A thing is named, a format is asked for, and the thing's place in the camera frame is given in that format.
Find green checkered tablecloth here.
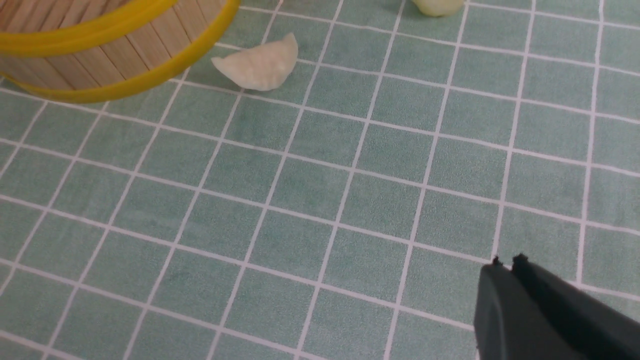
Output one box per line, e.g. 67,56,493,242
1,0,640,360

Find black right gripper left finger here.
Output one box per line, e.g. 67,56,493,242
474,257,585,360

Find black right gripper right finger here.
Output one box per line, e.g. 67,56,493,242
511,253,640,360

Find bamboo steamer tray yellow rim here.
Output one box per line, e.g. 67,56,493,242
0,0,241,104

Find pale dumpling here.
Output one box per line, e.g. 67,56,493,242
413,0,465,18

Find white dumpling front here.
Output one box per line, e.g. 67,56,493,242
211,32,298,92

